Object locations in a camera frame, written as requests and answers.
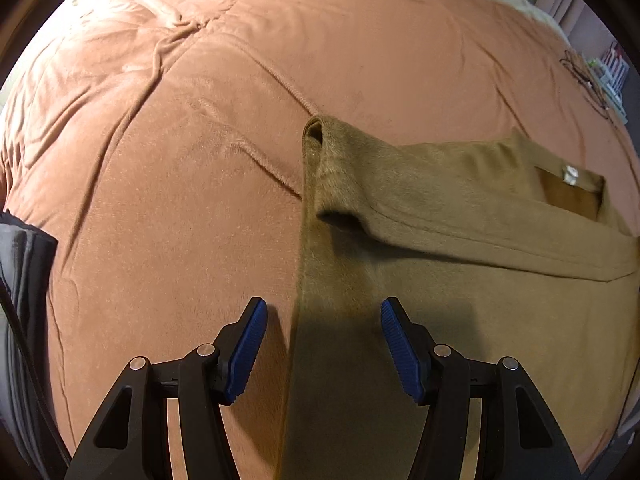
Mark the pink curtain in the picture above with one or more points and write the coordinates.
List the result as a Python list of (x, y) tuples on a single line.
[(575, 5)]

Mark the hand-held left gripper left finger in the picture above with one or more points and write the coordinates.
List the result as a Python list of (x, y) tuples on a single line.
[(247, 355)]

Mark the orange fleece blanket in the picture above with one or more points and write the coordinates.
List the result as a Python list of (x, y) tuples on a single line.
[(175, 160)]

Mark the black eyeglasses on bed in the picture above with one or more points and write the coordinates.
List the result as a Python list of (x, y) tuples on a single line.
[(587, 85)]

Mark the brown printed t-shirt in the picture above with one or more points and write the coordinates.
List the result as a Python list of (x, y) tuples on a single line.
[(450, 260)]

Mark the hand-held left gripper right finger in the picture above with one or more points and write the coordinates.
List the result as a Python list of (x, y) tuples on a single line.
[(400, 355)]

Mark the person's dark grey clothing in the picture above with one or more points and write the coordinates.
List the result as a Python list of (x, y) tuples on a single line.
[(22, 310)]

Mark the stack of books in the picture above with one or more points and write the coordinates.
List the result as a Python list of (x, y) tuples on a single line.
[(612, 77)]

